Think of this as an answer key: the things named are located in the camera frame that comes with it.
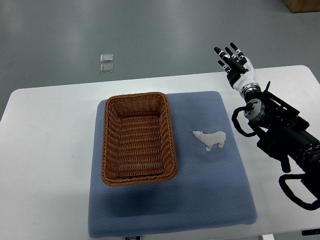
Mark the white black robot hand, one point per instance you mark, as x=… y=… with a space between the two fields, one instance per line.
x=239 y=69

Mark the white bear figurine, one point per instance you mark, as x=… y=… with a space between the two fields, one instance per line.
x=210 y=139

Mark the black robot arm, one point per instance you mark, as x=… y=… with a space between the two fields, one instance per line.
x=282 y=136

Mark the brown wicker basket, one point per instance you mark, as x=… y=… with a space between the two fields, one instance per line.
x=138 y=145

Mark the brown cardboard box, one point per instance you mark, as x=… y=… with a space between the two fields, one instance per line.
x=303 y=6

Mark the blue padded mat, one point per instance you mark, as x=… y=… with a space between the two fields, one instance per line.
x=210 y=189

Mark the upper metal floor plate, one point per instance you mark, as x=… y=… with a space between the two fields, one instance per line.
x=106 y=57

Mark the black table bracket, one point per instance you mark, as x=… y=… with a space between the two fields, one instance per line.
x=311 y=232

